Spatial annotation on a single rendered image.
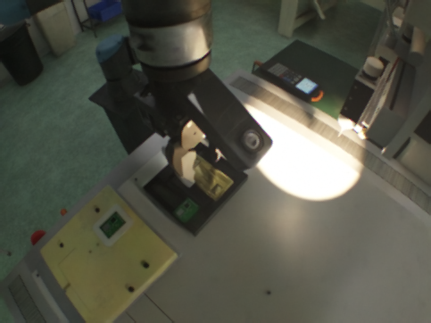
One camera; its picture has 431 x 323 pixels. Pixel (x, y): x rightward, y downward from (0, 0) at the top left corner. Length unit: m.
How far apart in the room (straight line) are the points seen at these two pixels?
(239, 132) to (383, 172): 0.35
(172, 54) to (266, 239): 0.28
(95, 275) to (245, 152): 0.26
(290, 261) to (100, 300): 0.27
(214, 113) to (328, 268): 0.28
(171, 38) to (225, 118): 0.09
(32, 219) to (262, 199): 1.56
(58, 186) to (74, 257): 1.36
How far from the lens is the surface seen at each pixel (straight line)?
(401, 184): 0.53
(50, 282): 0.44
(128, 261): 0.35
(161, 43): 0.20
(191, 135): 0.28
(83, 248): 0.39
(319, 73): 0.85
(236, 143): 0.23
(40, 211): 1.74
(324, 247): 0.40
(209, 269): 0.36
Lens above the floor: 1.21
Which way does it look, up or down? 57 degrees down
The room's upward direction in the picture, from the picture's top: 4 degrees counter-clockwise
